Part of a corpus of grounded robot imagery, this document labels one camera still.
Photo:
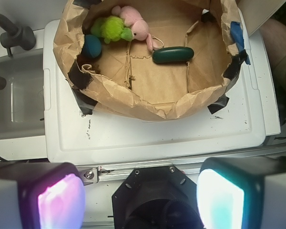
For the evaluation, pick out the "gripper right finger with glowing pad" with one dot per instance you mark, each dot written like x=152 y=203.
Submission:
x=242 y=192

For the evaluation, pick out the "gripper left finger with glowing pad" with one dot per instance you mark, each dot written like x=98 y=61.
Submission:
x=41 y=196

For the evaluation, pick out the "dark green plastic pickle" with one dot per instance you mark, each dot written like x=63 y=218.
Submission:
x=172 y=54

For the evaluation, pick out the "white cooler lid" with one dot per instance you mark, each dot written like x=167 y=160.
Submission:
x=102 y=138

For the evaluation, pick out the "white sink basin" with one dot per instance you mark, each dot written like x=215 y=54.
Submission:
x=22 y=100

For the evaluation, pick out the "brown paper bag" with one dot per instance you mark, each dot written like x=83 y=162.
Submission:
x=124 y=80

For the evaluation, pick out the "grey faucet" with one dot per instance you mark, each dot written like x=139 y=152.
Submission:
x=16 y=35

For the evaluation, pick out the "blue ball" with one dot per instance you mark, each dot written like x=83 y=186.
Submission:
x=92 y=46

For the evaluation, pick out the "blue tape piece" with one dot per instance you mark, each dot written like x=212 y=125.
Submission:
x=236 y=33

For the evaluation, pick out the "green plush toy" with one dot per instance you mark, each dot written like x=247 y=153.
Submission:
x=111 y=29

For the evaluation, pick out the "pink plush bunny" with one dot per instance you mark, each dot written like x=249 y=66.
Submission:
x=139 y=27

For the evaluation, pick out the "aluminium rail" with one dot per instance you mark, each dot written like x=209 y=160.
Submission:
x=188 y=165

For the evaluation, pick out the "black octagonal mount plate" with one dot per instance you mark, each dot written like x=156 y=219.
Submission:
x=155 y=199

